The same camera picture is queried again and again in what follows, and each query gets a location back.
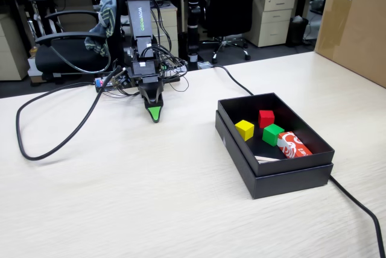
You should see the grey striped cloth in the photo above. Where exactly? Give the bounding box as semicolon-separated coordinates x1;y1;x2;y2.
84;0;119;58

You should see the thick black looped cable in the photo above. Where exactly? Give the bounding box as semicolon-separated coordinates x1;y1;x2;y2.
15;64;123;162

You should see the beige side cabinet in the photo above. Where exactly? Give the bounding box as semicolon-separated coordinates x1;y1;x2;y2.
0;13;30;82

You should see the red and white carton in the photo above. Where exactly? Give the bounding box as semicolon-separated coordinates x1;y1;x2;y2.
276;131;314;160

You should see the black pole with white bands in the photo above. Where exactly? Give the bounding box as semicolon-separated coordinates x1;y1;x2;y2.
186;0;204;64

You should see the black trash bin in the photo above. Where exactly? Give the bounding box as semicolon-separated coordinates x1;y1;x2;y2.
285;16;310;48

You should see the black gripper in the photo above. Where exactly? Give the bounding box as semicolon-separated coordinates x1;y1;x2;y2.
130;60;165;124

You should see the thin black wire bundle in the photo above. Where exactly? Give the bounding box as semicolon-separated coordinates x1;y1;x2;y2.
102;0;190;99

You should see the black mesh office chair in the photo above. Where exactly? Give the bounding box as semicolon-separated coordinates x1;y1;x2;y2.
200;0;262;65

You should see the beige drawer cabinet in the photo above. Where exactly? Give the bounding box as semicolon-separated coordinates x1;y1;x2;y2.
150;2;180;58
243;0;297;49

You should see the large brown cardboard box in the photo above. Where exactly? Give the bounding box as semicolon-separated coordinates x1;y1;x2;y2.
313;0;386;89

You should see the black office chair with armrests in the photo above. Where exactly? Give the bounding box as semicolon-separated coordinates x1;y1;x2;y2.
34;0;129;83

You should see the black box lid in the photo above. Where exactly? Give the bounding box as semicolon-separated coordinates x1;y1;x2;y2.
214;110;334;200

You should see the green wooden cube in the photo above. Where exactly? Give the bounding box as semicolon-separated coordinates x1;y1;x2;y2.
261;123;285;148

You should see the black cardboard box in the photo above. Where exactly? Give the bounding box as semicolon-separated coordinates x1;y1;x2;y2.
217;92;336;178

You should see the red wooden cube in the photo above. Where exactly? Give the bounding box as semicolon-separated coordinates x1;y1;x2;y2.
258;109;276;129

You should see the yellow wooden cube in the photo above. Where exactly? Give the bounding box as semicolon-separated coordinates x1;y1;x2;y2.
234;119;255;142

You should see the thick black long cable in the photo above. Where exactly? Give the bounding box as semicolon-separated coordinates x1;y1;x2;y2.
197;64;386;258

